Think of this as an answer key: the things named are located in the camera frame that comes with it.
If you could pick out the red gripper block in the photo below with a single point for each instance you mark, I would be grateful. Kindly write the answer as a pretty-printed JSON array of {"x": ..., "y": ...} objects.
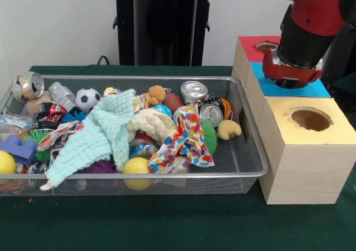
[{"x": 289, "y": 73}]

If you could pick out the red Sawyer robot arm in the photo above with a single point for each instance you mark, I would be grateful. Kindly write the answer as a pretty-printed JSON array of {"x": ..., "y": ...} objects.
[{"x": 311, "y": 11}]

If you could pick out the clear mesh bin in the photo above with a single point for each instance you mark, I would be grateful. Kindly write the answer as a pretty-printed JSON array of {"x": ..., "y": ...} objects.
[{"x": 244, "y": 156}]

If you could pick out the wooden box with three holes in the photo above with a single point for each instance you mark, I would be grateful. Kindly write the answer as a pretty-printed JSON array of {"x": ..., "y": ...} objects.
[{"x": 306, "y": 170}]

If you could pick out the green covered side table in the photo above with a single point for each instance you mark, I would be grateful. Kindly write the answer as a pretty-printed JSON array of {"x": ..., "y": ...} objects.
[{"x": 346, "y": 86}]

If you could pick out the silver drink can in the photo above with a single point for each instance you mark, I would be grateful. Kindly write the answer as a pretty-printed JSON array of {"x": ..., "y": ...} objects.
[{"x": 194, "y": 91}]

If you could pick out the colourful dotted cloth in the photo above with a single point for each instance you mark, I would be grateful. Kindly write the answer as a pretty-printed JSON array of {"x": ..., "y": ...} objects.
[{"x": 186, "y": 139}]

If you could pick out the brown plush bear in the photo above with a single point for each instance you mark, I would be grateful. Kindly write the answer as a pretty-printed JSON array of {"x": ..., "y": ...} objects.
[{"x": 155, "y": 93}]

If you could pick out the yellow ball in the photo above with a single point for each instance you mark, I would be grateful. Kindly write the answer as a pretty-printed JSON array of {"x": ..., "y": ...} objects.
[
  {"x": 135, "y": 166},
  {"x": 7, "y": 162}
]

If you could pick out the dark green tablecloth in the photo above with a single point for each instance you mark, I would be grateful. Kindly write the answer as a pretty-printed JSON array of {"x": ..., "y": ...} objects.
[{"x": 167, "y": 223}]

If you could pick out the mint green knitted cloth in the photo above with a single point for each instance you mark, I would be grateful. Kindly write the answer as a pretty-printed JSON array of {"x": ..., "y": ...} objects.
[{"x": 94, "y": 134}]

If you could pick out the black and white soccer ball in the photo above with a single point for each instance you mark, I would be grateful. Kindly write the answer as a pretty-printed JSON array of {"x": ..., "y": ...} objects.
[{"x": 87, "y": 98}]

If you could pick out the crushed colourful drink can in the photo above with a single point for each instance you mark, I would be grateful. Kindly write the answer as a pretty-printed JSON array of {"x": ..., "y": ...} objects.
[{"x": 29, "y": 84}]

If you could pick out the purple toy block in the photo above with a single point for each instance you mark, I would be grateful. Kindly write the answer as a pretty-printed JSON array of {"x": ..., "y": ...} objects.
[{"x": 25, "y": 150}]

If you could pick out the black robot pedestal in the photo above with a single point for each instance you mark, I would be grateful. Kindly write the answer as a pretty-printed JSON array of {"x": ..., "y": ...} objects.
[{"x": 155, "y": 25}]

